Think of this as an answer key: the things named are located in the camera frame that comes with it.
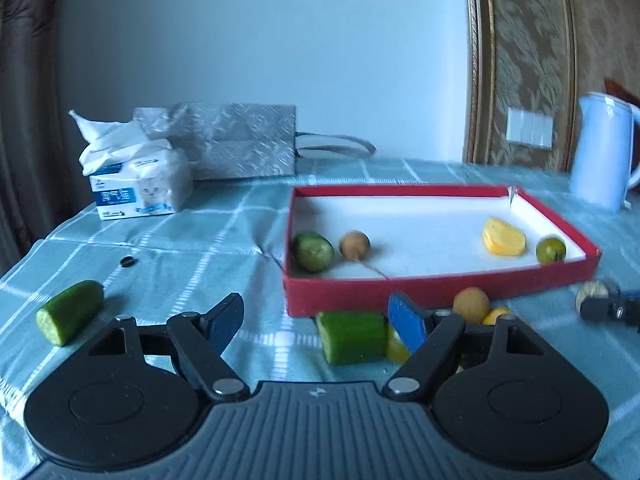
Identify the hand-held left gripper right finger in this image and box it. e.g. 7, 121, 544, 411
382, 291, 550, 402

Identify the round-ended green cucumber piece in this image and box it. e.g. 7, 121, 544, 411
291, 231, 335, 274

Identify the red cardboard box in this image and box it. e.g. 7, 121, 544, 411
282, 184, 602, 318

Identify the teal checked tablecloth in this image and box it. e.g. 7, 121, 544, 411
0, 157, 640, 480

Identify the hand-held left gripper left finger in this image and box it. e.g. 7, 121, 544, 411
85, 292, 251, 402

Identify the white electric kettle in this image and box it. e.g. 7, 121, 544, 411
570, 92, 640, 213

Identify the short green cucumber piece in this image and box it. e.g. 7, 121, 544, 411
316, 310, 390, 366

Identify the brown patterned curtain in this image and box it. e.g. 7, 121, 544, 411
0, 0, 66, 276

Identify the gold patterned wall panel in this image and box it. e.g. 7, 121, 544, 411
462, 0, 640, 173

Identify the small yellow fruit piece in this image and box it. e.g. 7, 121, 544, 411
481, 307, 515, 326

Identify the white wall switch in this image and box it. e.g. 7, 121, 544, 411
506, 106, 553, 148

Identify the yellow fruit wedge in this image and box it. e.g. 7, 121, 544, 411
482, 217, 527, 256

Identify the long green cucumber piece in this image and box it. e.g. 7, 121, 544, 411
35, 280, 105, 347

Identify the grey patterned tote bag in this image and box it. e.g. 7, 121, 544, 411
132, 102, 377, 181

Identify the purple sugarcane piece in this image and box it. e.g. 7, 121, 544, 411
575, 280, 621, 318

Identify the brown longan with twig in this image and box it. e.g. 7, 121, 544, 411
339, 230, 396, 282

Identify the round green fruit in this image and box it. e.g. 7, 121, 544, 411
536, 237, 567, 265
384, 324, 412, 365

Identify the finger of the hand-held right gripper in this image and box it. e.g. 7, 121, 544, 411
581, 296, 640, 333

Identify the white tissue pack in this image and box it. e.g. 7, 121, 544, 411
68, 109, 194, 221

